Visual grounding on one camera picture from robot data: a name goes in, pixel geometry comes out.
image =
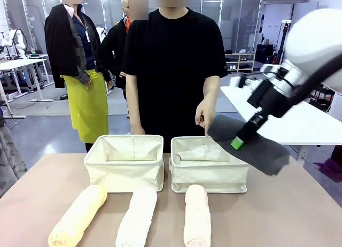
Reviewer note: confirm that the black light stand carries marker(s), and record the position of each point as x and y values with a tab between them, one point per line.
283	41

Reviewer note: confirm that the white rolled towel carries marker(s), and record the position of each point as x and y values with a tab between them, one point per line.
137	220

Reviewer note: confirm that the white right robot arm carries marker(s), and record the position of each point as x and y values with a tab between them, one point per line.
315	38

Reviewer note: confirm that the pale pink towel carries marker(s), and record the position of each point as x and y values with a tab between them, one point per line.
197	217

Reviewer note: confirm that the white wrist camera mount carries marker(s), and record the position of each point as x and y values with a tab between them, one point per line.
236	81

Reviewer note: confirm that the person's left hand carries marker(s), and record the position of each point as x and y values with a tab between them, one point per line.
205	113

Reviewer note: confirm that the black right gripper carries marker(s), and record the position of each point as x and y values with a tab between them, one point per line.
272	101

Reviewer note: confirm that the grey hanging cloth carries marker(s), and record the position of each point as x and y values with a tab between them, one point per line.
9	156

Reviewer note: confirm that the person in black orange jacket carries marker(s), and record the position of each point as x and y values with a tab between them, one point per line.
112	52

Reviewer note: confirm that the white shoe rack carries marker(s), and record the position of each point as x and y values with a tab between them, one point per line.
240	60

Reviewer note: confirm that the white desk with metal legs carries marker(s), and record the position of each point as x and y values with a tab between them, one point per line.
21	62

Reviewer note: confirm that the person in black T-shirt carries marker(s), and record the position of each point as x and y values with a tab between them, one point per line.
171	57

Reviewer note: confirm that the person with yellow apron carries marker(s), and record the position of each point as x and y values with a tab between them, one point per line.
80	70

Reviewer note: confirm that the person's right forearm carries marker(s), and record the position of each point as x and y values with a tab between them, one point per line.
132	100

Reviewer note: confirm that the person's left forearm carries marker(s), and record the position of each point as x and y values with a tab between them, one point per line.
211	88

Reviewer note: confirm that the small white background robot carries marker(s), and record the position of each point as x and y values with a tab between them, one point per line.
14	39

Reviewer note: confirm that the black equipment case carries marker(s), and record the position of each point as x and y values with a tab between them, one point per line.
266	53

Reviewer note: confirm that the pale yellow rolled towel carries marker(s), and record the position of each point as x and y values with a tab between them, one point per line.
77	217

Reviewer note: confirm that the person's right hand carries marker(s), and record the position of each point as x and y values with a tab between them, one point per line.
138	129

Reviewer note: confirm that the cream fabric basket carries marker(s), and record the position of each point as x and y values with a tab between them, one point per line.
208	174
124	169

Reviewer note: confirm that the purple cloth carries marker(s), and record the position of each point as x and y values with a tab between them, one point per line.
331	165

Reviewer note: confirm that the large white table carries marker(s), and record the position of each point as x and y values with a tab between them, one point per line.
307	124

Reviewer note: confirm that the dark grey towel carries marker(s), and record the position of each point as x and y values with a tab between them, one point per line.
267	157

